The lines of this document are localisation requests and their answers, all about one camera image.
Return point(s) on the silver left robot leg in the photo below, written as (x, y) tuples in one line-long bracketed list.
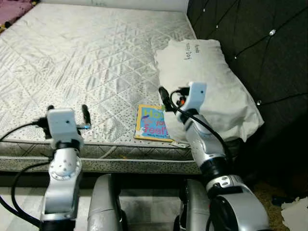
[(106, 207)]

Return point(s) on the dark tufted headboard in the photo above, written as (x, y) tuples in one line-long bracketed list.
[(260, 53)]

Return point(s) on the silver robot leg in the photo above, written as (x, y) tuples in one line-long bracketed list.
[(106, 207), (195, 211)]

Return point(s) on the torn white paper sheet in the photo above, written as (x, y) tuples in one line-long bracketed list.
[(296, 219)]

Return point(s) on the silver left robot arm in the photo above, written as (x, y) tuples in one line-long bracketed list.
[(62, 183)]

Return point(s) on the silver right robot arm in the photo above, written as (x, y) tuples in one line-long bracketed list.
[(202, 144)]

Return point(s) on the silver right robot leg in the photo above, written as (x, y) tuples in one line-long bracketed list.
[(195, 211)]

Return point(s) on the brown patterned rug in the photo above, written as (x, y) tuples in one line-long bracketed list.
[(267, 211)]

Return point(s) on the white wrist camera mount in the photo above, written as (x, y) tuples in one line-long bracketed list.
[(197, 94), (62, 124)]

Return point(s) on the purple cartoon print blanket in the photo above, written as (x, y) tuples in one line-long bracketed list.
[(14, 10)]

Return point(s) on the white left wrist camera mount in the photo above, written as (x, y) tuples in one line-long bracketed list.
[(62, 124)]

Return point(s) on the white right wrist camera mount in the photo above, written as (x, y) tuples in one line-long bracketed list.
[(197, 94)]

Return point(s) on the white quilted mattress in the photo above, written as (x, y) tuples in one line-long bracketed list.
[(86, 57)]

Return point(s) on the white pillow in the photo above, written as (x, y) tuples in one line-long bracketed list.
[(216, 86)]

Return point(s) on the patterned fabric bed base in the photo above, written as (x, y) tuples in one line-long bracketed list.
[(120, 166)]

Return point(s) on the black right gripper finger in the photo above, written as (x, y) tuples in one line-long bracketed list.
[(165, 97)]

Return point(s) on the colourful children's book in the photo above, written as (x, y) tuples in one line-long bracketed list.
[(151, 124)]

